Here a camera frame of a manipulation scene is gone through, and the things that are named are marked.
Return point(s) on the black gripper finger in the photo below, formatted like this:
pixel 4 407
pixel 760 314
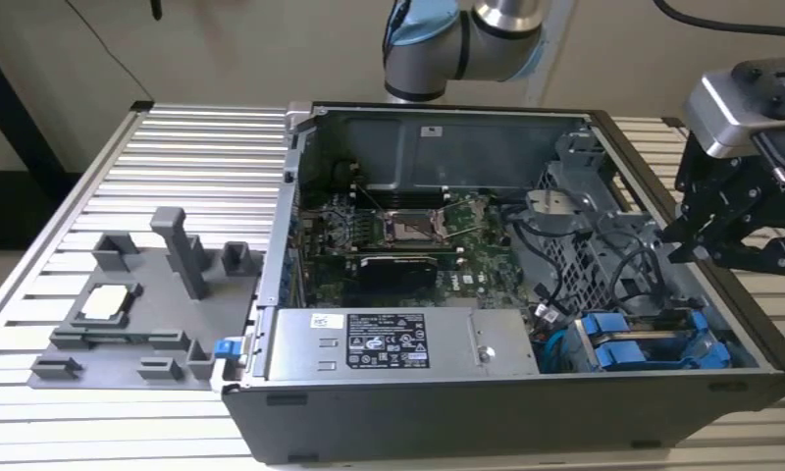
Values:
pixel 696 235
pixel 775 255

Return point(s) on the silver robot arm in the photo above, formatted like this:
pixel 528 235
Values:
pixel 432 54

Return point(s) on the grey metal disk bay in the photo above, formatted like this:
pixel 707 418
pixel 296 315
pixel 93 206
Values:
pixel 563 255

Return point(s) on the black RAM slot bank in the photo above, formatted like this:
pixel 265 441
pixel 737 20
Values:
pixel 398 196

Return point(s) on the black table corner cap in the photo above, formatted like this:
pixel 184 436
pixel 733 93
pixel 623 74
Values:
pixel 142 105
pixel 672 123

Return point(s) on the green motherboard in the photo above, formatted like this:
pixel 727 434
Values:
pixel 491 265

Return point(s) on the CPU socket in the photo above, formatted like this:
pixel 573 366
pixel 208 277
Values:
pixel 408 226

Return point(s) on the black graphics card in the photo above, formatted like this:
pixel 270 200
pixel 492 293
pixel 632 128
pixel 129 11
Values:
pixel 396 272

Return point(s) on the locking lever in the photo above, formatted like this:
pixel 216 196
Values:
pixel 373 201

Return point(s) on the black open PC case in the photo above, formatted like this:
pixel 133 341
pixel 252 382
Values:
pixel 432 422

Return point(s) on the silver power supply unit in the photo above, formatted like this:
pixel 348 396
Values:
pixel 301 343

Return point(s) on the blue case latch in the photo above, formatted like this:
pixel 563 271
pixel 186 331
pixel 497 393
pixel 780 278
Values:
pixel 225 349

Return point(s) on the grey parts rack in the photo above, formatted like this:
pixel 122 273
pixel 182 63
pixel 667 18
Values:
pixel 164 319

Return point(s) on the silver CPU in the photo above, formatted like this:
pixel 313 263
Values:
pixel 106 301

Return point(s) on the black desk stand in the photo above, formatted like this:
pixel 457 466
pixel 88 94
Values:
pixel 13 196

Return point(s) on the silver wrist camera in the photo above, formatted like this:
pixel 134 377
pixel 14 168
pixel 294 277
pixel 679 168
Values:
pixel 716 108

